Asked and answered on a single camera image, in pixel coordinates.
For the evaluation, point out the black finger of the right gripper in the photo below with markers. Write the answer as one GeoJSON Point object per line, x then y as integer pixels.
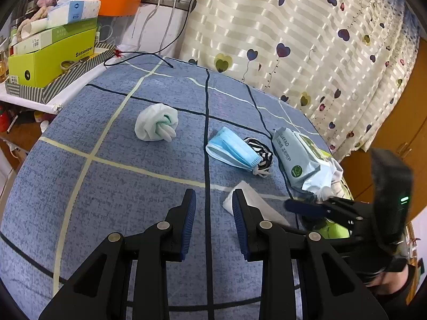
{"type": "Point", "coordinates": [307, 209]}
{"type": "Point", "coordinates": [355, 216]}

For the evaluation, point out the heart pattern curtain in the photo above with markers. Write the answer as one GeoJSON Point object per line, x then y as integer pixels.
{"type": "Point", "coordinates": [343, 63]}

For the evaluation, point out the white green sock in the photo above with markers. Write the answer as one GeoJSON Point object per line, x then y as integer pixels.
{"type": "Point", "coordinates": [157, 122]}

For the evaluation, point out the blue face mask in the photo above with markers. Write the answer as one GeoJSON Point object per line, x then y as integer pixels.
{"type": "Point", "coordinates": [229, 148]}

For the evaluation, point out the person right hand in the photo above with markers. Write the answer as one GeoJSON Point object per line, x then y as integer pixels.
{"type": "Point", "coordinates": [390, 282]}

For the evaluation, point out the lime green cardboard box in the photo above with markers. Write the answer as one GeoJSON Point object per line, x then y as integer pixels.
{"type": "Point", "coordinates": [40, 68]}

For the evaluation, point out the white towel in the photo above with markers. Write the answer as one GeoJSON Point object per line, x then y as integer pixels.
{"type": "Point", "coordinates": [253, 199]}

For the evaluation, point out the small striped cloth bundle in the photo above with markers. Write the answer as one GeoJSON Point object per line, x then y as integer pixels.
{"type": "Point", "coordinates": [266, 157]}

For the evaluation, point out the wet wipes pack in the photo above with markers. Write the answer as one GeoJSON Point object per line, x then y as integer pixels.
{"type": "Point", "coordinates": [307, 167]}

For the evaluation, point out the green plastic jar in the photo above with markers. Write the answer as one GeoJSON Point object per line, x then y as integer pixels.
{"type": "Point", "coordinates": [331, 230]}

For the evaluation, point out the blue white tissue box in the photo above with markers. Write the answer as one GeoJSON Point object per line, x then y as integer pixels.
{"type": "Point", "coordinates": [71, 11]}

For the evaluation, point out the green white box lid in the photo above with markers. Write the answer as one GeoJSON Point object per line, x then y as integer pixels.
{"type": "Point", "coordinates": [343, 189]}

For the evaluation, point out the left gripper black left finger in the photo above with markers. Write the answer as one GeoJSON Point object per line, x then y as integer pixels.
{"type": "Point", "coordinates": [165, 241]}

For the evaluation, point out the orange plastic tray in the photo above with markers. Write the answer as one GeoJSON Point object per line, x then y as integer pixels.
{"type": "Point", "coordinates": [118, 8]}

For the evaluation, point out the green white flat box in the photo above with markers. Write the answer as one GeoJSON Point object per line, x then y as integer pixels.
{"type": "Point", "coordinates": [36, 36]}

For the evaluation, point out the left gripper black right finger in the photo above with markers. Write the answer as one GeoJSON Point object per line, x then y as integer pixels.
{"type": "Point", "coordinates": [266, 242]}

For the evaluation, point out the striped storage tray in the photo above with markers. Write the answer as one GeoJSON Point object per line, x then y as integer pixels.
{"type": "Point", "coordinates": [43, 95]}

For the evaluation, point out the blue plaid bedsheet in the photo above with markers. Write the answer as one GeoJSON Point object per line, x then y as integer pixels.
{"type": "Point", "coordinates": [89, 175]}

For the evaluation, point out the wooden wardrobe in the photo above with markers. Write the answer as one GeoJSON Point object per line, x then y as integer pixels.
{"type": "Point", "coordinates": [404, 133]}

